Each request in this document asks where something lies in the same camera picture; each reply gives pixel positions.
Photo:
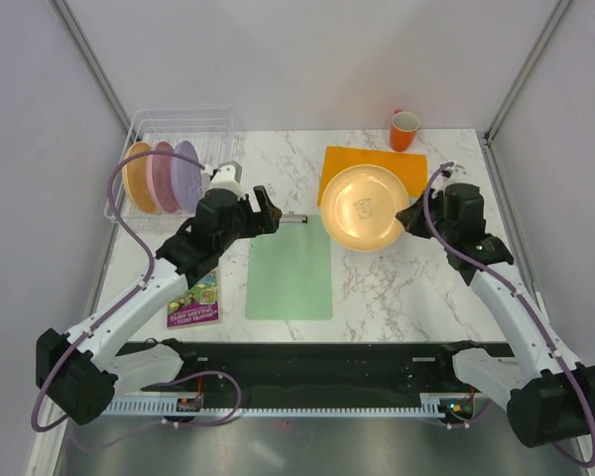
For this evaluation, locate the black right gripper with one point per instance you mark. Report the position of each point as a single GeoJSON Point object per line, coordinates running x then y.
{"type": "Point", "coordinates": [412, 219]}

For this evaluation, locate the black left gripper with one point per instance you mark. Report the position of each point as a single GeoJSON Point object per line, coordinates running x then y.
{"type": "Point", "coordinates": [270, 214]}

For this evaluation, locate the cream yellow plate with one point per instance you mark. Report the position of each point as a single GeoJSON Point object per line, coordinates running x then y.
{"type": "Point", "coordinates": [359, 208]}

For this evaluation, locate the purple plate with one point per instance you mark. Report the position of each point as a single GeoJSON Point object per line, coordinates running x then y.
{"type": "Point", "coordinates": [186, 179]}

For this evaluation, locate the pink plate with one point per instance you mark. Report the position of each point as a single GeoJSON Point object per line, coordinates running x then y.
{"type": "Point", "coordinates": [159, 178]}

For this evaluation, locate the orange yellow plate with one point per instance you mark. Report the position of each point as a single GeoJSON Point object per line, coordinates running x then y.
{"type": "Point", "coordinates": [134, 177]}

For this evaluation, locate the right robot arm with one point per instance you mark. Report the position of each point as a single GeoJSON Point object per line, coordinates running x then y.
{"type": "Point", "coordinates": [547, 393]}

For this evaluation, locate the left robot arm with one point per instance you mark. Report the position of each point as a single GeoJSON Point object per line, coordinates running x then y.
{"type": "Point", "coordinates": [81, 370]}

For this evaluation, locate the yellow clip file folder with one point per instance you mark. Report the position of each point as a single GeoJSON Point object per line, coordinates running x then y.
{"type": "Point", "coordinates": [411, 169]}

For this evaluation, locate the green clipboard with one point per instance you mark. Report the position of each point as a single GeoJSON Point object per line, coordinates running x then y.
{"type": "Point", "coordinates": [289, 274]}

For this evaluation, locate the orange mug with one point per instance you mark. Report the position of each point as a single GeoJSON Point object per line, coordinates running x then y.
{"type": "Point", "coordinates": [403, 130]}

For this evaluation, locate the purple treehouse book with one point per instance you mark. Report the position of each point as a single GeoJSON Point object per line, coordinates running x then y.
{"type": "Point", "coordinates": [199, 305]}

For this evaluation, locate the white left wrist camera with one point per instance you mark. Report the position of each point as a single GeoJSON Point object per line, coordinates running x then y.
{"type": "Point", "coordinates": [226, 176]}

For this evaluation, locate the white wire dish rack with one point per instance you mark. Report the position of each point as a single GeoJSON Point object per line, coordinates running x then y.
{"type": "Point", "coordinates": [202, 135]}

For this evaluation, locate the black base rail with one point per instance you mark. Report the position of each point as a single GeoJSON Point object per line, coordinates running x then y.
{"type": "Point", "coordinates": [381, 369]}

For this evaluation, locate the white slotted cable duct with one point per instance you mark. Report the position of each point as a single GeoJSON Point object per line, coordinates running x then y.
{"type": "Point", "coordinates": [306, 404]}

